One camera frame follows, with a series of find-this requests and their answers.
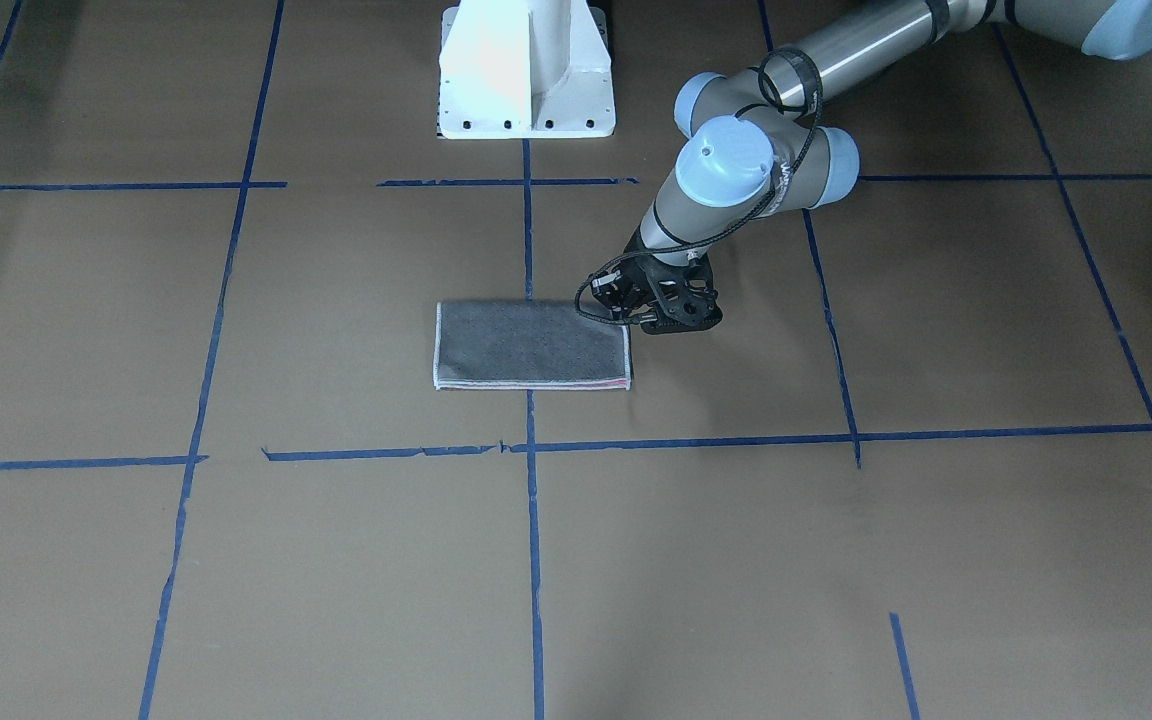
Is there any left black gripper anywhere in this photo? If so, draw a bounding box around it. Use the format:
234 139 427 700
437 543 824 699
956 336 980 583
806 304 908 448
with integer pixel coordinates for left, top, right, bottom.
586 252 723 334

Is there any pink towel with white edge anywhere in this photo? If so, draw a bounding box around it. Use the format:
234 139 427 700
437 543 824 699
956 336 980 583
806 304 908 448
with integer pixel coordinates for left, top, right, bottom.
431 300 632 391

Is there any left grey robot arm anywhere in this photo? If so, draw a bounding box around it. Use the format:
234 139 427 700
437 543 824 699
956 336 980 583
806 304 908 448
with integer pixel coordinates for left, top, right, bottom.
573 1 1152 334

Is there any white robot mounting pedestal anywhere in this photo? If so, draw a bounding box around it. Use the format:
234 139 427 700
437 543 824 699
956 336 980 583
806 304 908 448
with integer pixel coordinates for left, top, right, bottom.
435 1 617 141

